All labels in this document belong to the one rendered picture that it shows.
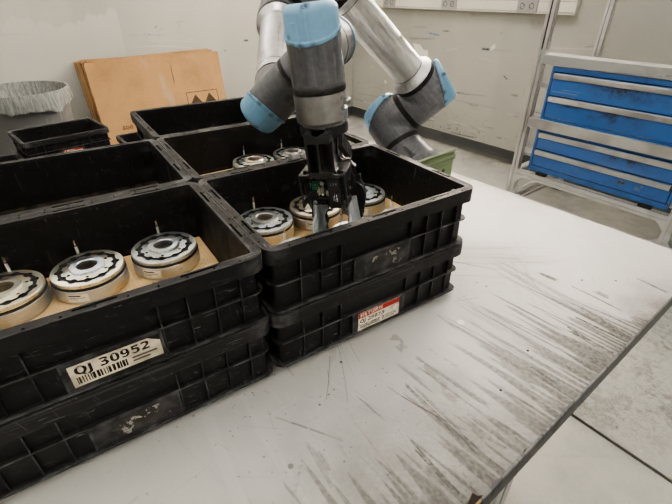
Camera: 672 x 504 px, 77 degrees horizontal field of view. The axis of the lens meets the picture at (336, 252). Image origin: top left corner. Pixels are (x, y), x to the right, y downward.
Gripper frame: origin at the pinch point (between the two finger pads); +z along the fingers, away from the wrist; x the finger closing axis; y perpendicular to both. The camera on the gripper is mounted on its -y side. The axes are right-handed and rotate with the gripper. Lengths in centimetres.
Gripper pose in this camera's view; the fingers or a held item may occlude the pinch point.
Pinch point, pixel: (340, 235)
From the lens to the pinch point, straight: 74.2
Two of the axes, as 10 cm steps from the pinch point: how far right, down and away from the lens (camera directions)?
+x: 9.7, 0.1, -2.3
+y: -2.1, 5.2, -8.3
